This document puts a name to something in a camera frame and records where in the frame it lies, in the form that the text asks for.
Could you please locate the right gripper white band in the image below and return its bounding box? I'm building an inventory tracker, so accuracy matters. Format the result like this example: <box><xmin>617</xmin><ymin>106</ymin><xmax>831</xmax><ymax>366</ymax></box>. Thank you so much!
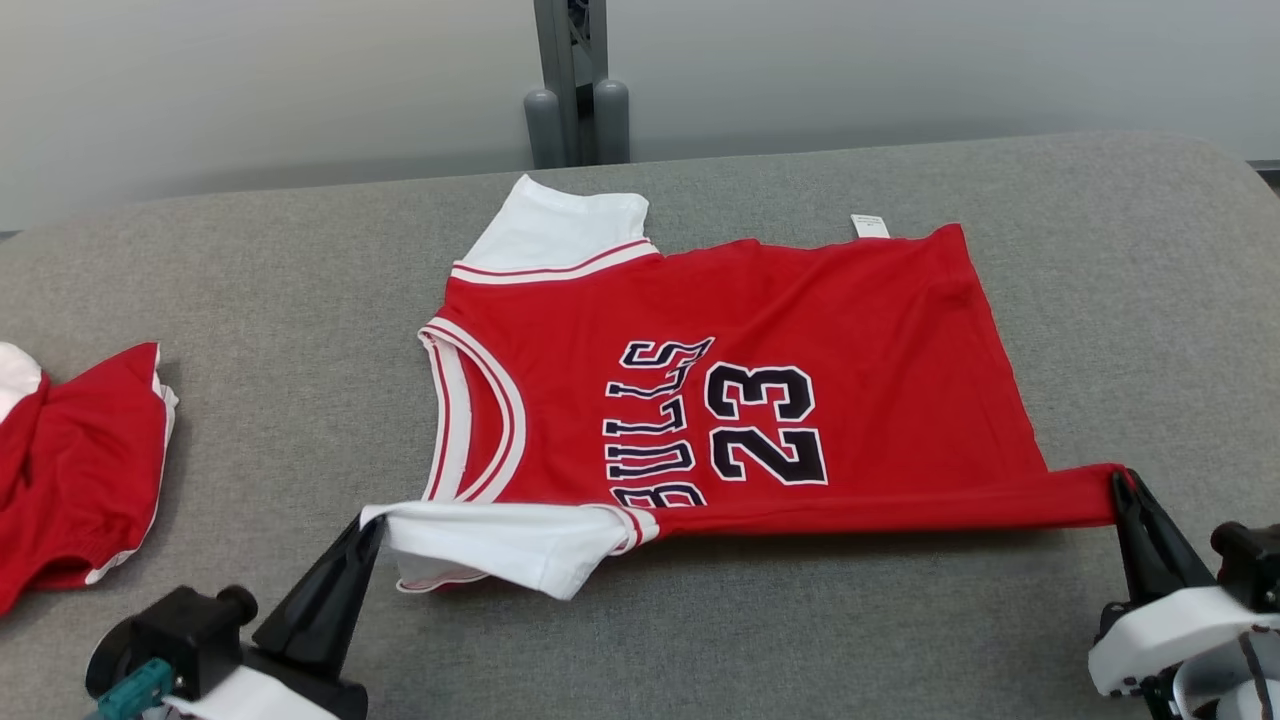
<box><xmin>1087</xmin><ymin>467</ymin><xmax>1280</xmax><ymax>699</ymax></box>

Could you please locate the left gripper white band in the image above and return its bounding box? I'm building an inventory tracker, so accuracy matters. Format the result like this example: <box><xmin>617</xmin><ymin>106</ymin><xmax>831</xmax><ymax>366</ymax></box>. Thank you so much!
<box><xmin>164</xmin><ymin>517</ymin><xmax>387</xmax><ymax>720</ymax></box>

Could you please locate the red Bulls shorts white stripe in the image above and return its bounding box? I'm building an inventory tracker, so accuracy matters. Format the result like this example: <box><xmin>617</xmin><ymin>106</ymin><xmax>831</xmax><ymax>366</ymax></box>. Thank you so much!
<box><xmin>0</xmin><ymin>342</ymin><xmax>180</xmax><ymax>616</ymax></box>

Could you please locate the red Bulls 23 jersey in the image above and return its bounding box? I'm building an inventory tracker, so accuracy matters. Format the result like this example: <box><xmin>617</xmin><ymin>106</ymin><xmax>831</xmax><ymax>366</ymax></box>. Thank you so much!
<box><xmin>360</xmin><ymin>175</ymin><xmax>1136</xmax><ymax>601</ymax></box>

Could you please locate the grey cylinder bumper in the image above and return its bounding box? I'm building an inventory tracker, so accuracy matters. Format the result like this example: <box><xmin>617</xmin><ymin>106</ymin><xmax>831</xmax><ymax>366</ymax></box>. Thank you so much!
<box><xmin>523</xmin><ymin>88</ymin><xmax>567</xmax><ymax>170</ymax></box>
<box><xmin>592</xmin><ymin>79</ymin><xmax>632</xmax><ymax>166</ymax></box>

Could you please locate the grey metal column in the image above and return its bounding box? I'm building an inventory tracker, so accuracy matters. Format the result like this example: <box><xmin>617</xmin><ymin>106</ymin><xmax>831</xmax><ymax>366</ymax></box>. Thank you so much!
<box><xmin>533</xmin><ymin>0</ymin><xmax>609</xmax><ymax>167</ymax></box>

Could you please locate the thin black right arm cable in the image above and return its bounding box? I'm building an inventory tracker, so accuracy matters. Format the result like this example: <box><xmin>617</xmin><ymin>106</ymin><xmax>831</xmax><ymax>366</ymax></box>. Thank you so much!
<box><xmin>1235</xmin><ymin>630</ymin><xmax>1267</xmax><ymax>720</ymax></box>

